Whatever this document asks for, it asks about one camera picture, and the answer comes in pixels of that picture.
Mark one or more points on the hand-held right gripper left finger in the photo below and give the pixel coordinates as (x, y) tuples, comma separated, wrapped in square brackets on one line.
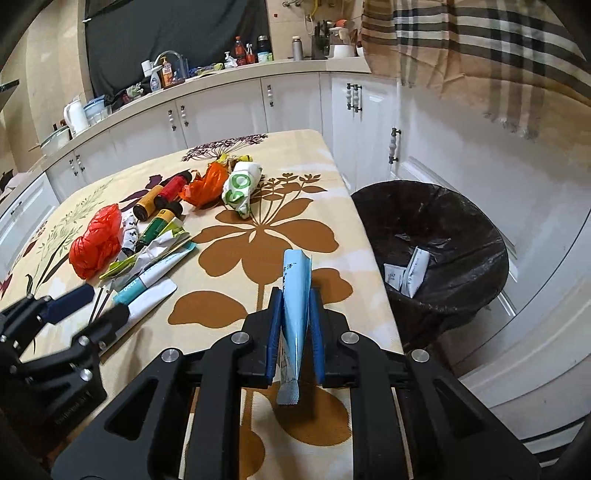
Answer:
[(274, 332)]

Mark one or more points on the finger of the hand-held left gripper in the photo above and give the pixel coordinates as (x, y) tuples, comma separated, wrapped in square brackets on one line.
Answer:
[(106, 323), (69, 302)]

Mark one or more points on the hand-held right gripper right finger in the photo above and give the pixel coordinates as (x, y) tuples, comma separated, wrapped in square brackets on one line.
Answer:
[(317, 332)]

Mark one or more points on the light blue tube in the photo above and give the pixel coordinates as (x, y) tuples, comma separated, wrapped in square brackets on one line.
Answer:
[(295, 304)]

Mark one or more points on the red plastic bag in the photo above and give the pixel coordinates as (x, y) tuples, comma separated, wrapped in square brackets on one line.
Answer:
[(97, 244)]

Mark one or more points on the white teal toothpaste tube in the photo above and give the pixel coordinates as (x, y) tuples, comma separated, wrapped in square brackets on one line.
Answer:
[(152, 277)]

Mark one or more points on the orange yellow small bottle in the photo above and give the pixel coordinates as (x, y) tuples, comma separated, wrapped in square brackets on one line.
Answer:
[(147, 203)]

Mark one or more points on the white green plastic bag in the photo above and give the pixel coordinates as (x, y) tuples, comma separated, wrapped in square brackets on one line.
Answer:
[(240, 187)]

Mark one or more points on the orange plastic bag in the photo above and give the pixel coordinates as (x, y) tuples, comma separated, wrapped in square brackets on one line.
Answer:
[(207, 184)]

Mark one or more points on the black lined trash bin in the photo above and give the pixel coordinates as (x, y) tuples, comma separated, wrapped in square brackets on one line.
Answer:
[(461, 221)]

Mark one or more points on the black white patterned packet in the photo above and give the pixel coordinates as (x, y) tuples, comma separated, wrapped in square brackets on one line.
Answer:
[(129, 237)]

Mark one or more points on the white paper sachet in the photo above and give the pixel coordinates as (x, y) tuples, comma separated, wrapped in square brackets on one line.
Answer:
[(415, 272), (395, 276)]

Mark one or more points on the crumpled white green wrapper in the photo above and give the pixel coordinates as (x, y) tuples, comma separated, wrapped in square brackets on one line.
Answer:
[(161, 240)]

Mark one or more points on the green small bottle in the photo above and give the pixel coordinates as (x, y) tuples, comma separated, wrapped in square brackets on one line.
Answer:
[(154, 226)]

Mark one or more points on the red small bottle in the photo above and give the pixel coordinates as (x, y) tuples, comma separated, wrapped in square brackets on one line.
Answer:
[(173, 188)]

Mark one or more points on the glass bowl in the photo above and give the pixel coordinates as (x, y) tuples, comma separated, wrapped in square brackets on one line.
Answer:
[(55, 141)]

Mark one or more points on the yellow snack wrapper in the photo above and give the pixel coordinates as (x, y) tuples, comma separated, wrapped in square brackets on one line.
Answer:
[(231, 159)]

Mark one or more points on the white kettle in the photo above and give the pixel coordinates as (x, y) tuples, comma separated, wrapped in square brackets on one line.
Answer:
[(76, 117)]

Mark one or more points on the clear container blue lid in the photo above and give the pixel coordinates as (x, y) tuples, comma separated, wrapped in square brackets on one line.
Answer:
[(94, 110)]

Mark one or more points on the white kitchen cabinets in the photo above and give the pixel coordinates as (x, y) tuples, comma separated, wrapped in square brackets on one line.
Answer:
[(295, 101)]

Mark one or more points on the white detergent bottle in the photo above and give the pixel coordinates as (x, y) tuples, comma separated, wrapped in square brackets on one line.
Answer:
[(155, 78)]

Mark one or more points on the orange soap bottle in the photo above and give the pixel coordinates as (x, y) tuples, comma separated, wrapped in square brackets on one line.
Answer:
[(167, 74)]

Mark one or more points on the chrome faucet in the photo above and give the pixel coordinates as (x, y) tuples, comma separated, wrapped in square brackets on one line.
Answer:
[(168, 54)]

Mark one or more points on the yellow green packet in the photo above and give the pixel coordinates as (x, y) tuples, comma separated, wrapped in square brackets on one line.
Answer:
[(207, 70)]

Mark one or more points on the white pump bottle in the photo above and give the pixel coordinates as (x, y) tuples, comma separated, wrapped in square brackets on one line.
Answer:
[(230, 61)]

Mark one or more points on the small spray bottle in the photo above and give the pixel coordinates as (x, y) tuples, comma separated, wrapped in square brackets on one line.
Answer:
[(251, 55)]

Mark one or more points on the dark bottle red cap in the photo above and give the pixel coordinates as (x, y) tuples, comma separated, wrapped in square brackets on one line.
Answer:
[(239, 51)]

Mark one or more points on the steel flask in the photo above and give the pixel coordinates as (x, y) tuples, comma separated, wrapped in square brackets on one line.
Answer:
[(296, 50)]

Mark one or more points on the black thermos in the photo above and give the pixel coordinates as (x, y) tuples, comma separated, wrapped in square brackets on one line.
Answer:
[(264, 48)]

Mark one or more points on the black knife block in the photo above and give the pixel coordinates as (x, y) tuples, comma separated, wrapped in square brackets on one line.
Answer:
[(320, 44)]

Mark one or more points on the white blender jug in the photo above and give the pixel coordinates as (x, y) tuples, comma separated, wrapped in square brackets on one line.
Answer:
[(341, 41)]

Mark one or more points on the black curtain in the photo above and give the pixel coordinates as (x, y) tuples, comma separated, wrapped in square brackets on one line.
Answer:
[(175, 27)]

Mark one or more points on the beige plaid cloth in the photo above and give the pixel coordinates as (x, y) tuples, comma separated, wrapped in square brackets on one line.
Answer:
[(461, 41)]

